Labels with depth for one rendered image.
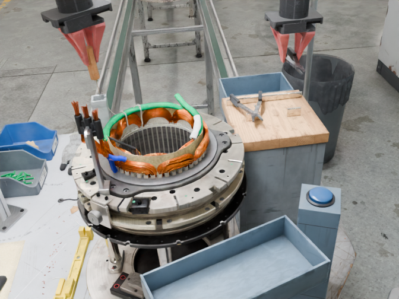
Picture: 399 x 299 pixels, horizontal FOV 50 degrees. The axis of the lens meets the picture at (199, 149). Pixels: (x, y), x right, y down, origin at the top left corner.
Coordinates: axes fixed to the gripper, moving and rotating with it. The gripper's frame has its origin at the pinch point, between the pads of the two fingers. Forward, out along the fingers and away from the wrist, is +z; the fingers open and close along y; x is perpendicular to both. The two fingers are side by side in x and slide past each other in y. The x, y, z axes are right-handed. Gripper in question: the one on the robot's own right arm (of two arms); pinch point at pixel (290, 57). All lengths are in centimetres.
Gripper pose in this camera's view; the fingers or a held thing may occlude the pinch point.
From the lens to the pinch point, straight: 94.0
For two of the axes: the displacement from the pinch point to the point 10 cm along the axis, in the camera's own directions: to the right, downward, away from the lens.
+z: 0.5, 8.1, 5.8
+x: 1.4, 5.7, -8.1
